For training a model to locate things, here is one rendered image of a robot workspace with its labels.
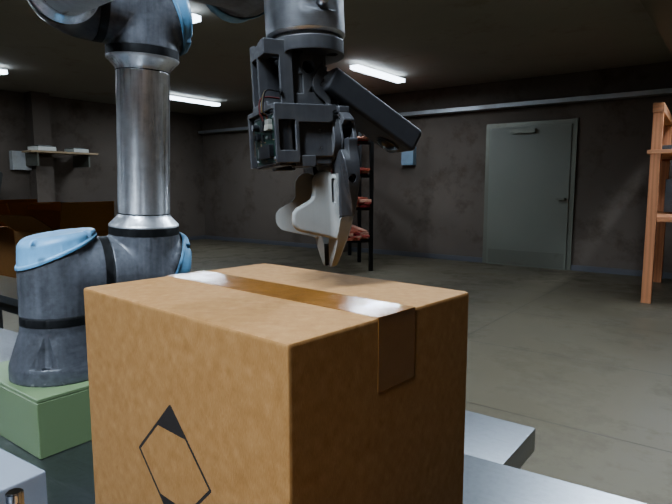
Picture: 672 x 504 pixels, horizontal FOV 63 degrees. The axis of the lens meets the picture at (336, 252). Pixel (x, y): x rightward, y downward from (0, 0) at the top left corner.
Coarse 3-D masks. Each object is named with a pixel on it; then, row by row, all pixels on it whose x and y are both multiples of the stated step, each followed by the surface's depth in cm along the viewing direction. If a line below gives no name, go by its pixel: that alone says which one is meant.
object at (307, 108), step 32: (256, 64) 52; (288, 64) 50; (320, 64) 51; (256, 96) 52; (288, 96) 50; (320, 96) 52; (256, 128) 52; (288, 128) 49; (320, 128) 50; (352, 128) 51; (256, 160) 53; (288, 160) 48; (320, 160) 51
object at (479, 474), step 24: (0, 336) 144; (0, 360) 124; (24, 456) 80; (72, 456) 80; (48, 480) 74; (72, 480) 74; (480, 480) 74; (504, 480) 74; (528, 480) 74; (552, 480) 74
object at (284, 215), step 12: (300, 180) 55; (300, 192) 55; (288, 204) 55; (300, 204) 55; (276, 216) 54; (288, 216) 55; (288, 228) 55; (324, 240) 55; (324, 252) 55; (324, 264) 55
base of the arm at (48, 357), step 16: (32, 320) 84; (48, 320) 84; (64, 320) 85; (80, 320) 86; (32, 336) 84; (48, 336) 84; (64, 336) 85; (80, 336) 86; (16, 352) 85; (32, 352) 84; (48, 352) 84; (64, 352) 84; (80, 352) 86; (16, 368) 84; (32, 368) 83; (48, 368) 84; (64, 368) 84; (80, 368) 85; (16, 384) 84; (32, 384) 83; (48, 384) 83; (64, 384) 84
